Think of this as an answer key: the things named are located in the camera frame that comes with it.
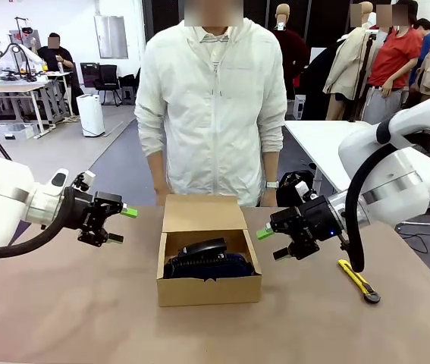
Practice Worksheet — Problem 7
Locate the person in white jacket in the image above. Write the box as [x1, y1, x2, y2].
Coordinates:
[133, 0, 288, 208]

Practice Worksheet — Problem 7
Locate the person's right hand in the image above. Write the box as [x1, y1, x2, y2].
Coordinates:
[152, 184, 169, 206]

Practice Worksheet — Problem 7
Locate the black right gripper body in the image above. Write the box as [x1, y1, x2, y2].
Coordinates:
[269, 196, 337, 262]

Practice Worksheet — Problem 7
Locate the person's right forearm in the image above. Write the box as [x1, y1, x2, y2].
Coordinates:
[146, 150, 168, 189]

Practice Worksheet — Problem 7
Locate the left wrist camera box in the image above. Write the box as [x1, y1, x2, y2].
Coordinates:
[72, 170, 98, 191]

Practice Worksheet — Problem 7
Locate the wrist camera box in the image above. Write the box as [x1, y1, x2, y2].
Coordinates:
[72, 170, 98, 191]
[293, 180, 320, 202]

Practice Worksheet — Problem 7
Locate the small white floor box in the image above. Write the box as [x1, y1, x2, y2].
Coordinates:
[293, 94, 307, 119]

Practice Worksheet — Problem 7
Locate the mannequin in beige coat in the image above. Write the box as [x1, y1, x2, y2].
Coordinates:
[322, 1, 378, 122]

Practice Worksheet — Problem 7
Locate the white background workbench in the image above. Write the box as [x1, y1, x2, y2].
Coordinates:
[0, 70, 74, 138]

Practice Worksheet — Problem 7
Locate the white side table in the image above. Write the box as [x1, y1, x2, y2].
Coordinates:
[284, 120, 430, 201]

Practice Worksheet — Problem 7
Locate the yellow utility knife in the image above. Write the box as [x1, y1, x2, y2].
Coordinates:
[337, 259, 382, 305]

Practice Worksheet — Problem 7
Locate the mannequin in maroon sweater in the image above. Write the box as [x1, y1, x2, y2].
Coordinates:
[274, 3, 311, 100]

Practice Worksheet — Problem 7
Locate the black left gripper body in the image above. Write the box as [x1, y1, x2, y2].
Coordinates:
[62, 189, 125, 248]

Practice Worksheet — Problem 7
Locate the black floor cable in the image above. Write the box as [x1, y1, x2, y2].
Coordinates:
[394, 221, 430, 256]

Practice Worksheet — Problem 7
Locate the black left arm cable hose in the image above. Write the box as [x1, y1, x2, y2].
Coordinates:
[0, 187, 76, 261]

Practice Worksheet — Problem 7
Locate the seated man in black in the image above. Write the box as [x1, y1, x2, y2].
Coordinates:
[35, 33, 85, 108]

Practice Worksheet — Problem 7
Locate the black office chair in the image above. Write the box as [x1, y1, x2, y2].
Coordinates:
[94, 64, 121, 107]

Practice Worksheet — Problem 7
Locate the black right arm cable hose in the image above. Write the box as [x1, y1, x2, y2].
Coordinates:
[344, 142, 403, 274]

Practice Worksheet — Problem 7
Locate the open cardboard box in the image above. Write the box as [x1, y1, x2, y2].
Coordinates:
[156, 194, 263, 308]

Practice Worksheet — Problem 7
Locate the grey metal wall panel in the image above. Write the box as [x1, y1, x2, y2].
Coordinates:
[93, 15, 130, 60]

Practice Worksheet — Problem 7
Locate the black plastic device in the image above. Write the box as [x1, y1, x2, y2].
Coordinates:
[177, 237, 228, 263]

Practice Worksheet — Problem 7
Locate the black bag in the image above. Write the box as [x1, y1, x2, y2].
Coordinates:
[276, 170, 316, 208]

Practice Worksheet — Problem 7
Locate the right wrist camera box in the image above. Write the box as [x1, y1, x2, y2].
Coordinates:
[293, 180, 320, 202]

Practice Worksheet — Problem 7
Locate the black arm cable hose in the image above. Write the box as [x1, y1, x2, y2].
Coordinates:
[344, 142, 403, 274]
[0, 187, 76, 261]

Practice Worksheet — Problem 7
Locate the white air purifier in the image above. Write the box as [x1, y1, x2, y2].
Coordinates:
[75, 94, 106, 138]

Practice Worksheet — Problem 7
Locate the black stand pole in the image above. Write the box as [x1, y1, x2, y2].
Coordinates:
[350, 33, 375, 122]

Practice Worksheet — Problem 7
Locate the person's left hand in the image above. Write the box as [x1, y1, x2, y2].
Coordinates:
[261, 187, 278, 208]

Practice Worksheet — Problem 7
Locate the person's left forearm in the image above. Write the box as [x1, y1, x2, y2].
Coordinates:
[262, 149, 281, 184]

